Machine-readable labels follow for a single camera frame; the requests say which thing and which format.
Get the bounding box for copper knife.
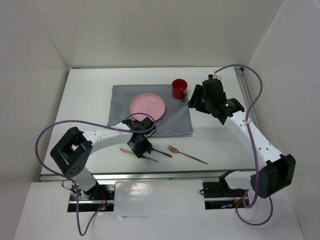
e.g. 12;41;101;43
119;148;159;163

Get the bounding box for copper fork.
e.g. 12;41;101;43
167;145;208;165

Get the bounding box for red enamel mug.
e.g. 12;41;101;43
171;78;188;100

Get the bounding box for copper spoon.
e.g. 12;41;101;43
151;148;173;158

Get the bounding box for pink plate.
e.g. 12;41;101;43
129;93;166;121

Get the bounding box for grey cloth placemat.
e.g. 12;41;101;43
107;84;193;138

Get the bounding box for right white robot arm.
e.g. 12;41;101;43
187;78;296;199

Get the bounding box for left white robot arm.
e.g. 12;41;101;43
50;117;156;200

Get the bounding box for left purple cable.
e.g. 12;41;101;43
34;114;158;237

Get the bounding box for right aluminium rail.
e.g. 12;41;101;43
234;66;274;173

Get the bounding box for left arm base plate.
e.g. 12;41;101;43
62;181;116;213

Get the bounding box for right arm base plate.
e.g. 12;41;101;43
199;170;250;210

